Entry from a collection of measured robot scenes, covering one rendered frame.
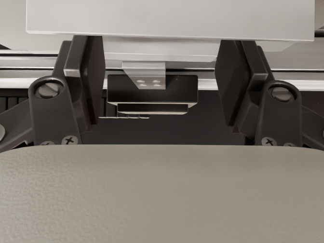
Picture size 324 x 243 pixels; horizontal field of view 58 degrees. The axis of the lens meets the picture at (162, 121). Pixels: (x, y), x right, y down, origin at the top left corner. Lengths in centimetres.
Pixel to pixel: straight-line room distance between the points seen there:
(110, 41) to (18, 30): 5
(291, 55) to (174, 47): 32
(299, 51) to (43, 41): 38
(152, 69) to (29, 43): 9
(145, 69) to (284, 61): 28
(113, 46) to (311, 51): 36
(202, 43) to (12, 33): 10
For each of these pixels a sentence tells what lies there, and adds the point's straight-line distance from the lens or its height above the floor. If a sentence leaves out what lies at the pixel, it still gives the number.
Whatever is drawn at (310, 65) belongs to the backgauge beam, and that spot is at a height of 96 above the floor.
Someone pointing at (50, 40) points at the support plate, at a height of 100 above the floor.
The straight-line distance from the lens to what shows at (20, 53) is 23.
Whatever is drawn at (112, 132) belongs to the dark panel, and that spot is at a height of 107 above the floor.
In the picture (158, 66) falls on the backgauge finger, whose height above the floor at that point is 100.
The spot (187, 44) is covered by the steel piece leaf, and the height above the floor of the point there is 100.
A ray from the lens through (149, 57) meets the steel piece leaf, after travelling 21.
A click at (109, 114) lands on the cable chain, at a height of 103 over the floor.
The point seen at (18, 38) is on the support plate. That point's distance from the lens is 19.
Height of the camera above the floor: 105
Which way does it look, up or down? level
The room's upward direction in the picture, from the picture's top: 179 degrees counter-clockwise
